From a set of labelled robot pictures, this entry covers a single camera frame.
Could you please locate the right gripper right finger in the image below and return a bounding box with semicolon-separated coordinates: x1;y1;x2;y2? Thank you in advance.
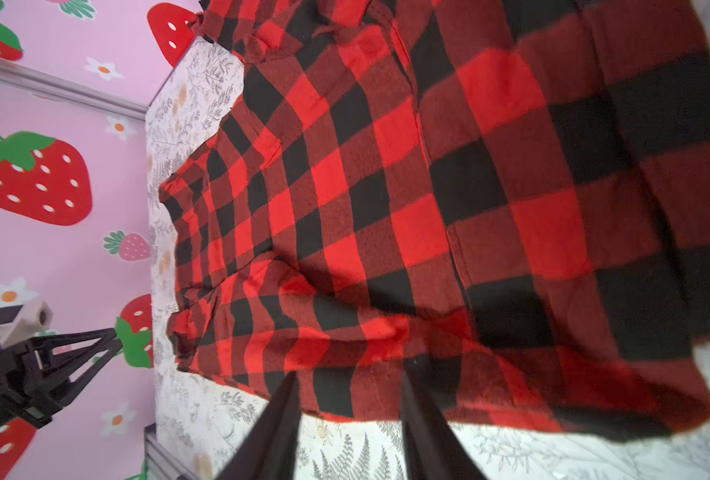
400;371;486;480

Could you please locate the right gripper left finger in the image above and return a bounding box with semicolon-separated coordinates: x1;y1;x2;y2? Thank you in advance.
215;372;301;480

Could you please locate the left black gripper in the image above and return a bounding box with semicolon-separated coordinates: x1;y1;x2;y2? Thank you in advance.
0;328;122;428

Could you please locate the red black plaid shirt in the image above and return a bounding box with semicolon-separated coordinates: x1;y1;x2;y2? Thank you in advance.
159;0;710;440

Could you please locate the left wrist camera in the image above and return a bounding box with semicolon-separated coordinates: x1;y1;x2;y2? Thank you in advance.
0;302;53;349

